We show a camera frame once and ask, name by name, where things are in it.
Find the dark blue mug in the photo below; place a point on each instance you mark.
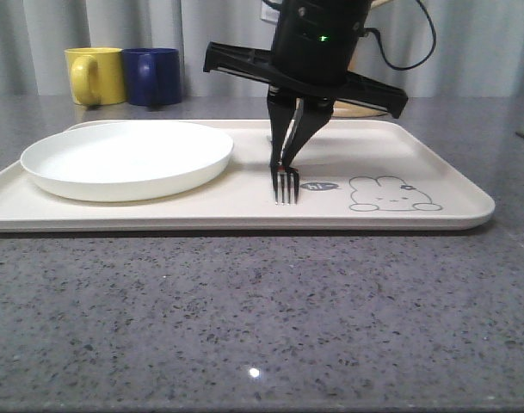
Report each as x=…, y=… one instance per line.
x=152, y=76

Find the wooden mug tree stand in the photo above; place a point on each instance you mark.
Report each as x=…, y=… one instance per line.
x=349, y=110

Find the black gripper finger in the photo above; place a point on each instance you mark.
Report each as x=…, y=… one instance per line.
x=282, y=105
x=313, y=114

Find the white round plate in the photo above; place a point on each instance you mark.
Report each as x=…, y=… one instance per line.
x=128, y=160

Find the silver fork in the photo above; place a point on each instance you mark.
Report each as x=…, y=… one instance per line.
x=285, y=183

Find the yellow mug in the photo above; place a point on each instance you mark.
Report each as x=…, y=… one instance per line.
x=96, y=75

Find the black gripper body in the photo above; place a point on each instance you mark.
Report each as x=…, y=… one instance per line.
x=313, y=44

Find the cream rabbit serving tray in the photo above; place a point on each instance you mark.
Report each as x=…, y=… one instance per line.
x=354, y=175

